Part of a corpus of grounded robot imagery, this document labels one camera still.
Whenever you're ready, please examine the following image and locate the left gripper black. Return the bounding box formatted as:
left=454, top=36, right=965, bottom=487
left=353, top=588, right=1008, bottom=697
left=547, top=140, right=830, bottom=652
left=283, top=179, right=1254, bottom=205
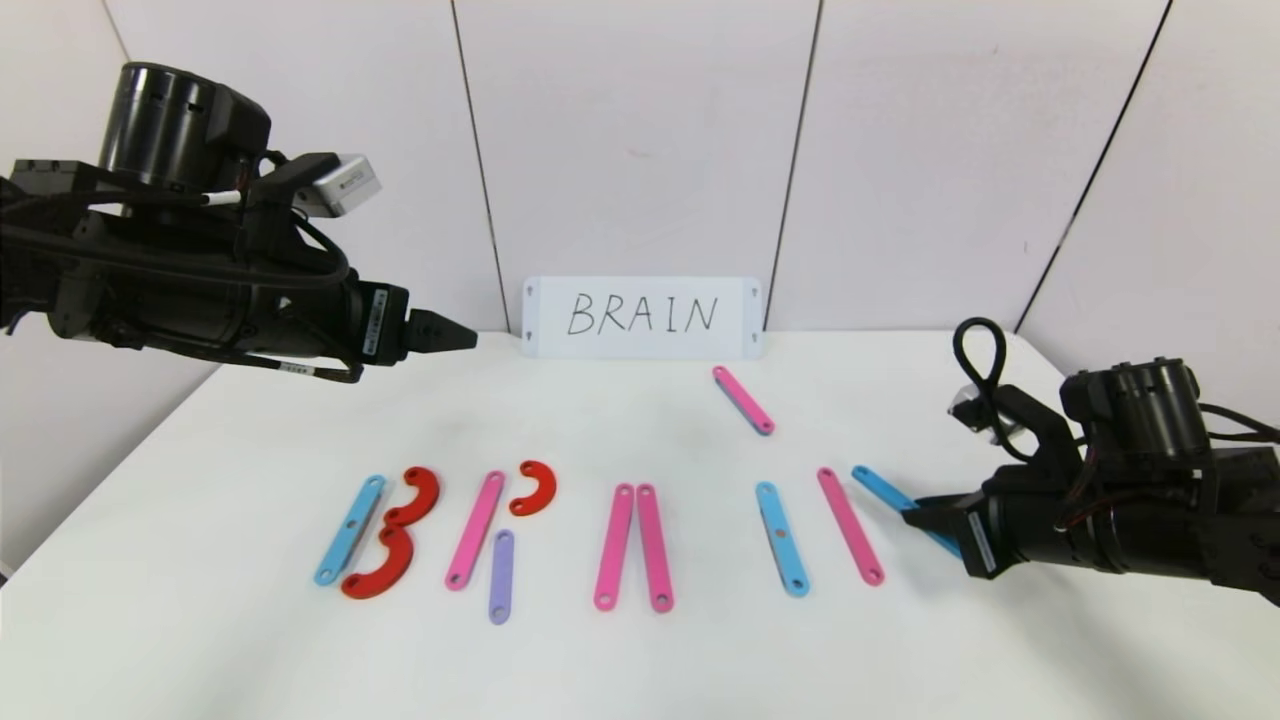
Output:
left=272, top=267, right=479, bottom=366

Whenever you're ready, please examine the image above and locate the small red curved piece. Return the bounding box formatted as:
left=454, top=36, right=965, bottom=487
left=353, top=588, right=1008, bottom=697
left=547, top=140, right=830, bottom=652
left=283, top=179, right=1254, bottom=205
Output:
left=508, top=460, right=558, bottom=518

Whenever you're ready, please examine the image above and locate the long pink bar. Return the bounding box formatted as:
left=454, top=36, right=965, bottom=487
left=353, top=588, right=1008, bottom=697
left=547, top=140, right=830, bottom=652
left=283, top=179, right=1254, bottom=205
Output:
left=594, top=484, right=636, bottom=612
left=446, top=471, right=506, bottom=591
left=636, top=484, right=675, bottom=613
left=817, top=467, right=886, bottom=587

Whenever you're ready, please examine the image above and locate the short purple bar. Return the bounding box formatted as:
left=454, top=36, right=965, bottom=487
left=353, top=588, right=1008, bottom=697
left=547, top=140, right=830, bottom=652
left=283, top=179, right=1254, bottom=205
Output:
left=488, top=530, right=515, bottom=626

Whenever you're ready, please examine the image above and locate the pink bar with grey underside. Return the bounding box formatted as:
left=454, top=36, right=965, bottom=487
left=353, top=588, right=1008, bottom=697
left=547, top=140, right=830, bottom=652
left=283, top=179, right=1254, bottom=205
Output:
left=712, top=366, right=776, bottom=436

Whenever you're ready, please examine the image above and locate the short blue bar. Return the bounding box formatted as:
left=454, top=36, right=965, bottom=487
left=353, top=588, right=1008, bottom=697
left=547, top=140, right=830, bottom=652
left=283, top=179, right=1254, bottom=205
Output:
left=851, top=466, right=963, bottom=559

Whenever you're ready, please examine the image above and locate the white BRAIN sign card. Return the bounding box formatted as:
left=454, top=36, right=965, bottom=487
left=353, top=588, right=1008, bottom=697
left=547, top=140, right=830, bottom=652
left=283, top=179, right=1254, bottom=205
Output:
left=522, top=276, right=763, bottom=360

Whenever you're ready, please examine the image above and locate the long blue bar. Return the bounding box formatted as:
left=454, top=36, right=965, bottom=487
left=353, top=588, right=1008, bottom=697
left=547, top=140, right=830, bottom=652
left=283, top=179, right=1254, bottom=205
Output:
left=313, top=475, right=386, bottom=587
left=756, top=482, right=810, bottom=598

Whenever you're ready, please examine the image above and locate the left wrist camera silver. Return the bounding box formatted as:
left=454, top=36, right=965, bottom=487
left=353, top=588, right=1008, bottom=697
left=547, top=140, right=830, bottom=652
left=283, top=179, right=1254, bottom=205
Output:
left=293, top=153, right=383, bottom=219

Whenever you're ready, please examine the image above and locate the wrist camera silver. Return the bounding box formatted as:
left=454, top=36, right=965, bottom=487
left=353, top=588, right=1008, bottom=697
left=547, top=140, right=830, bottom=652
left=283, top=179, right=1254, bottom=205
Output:
left=945, top=390, right=1033, bottom=446
left=293, top=153, right=383, bottom=219

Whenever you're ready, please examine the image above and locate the black looped camera cable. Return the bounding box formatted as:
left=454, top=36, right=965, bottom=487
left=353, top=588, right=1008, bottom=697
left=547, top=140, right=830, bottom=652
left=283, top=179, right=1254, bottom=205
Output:
left=952, top=317, right=1036, bottom=463

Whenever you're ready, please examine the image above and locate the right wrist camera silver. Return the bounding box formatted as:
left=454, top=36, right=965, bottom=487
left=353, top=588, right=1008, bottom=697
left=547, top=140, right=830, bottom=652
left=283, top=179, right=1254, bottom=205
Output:
left=945, top=390, right=1033, bottom=446

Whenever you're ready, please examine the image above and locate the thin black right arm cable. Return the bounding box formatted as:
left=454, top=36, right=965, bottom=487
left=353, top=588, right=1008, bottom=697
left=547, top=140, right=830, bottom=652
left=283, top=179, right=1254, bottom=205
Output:
left=1195, top=403, right=1280, bottom=446

